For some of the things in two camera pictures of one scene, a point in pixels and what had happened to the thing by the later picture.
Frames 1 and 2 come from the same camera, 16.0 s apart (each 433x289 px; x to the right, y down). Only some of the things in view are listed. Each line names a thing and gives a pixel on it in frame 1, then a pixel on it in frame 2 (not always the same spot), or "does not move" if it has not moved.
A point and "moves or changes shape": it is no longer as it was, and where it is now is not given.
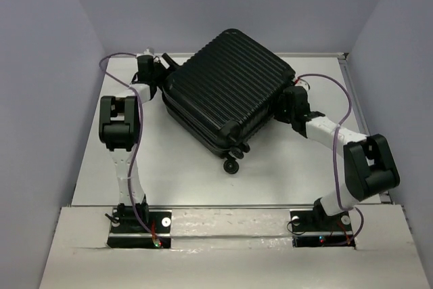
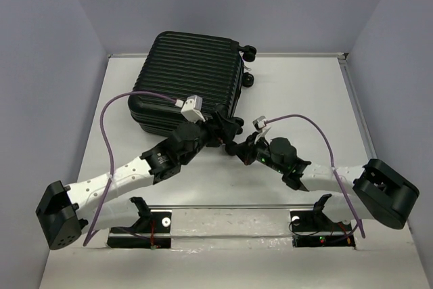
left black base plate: (141, 228) does not move
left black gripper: (174, 66) → (224, 130)
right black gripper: (278, 116) → (245, 149)
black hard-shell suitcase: (224, 95) moves or changes shape
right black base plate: (310, 228) does not move
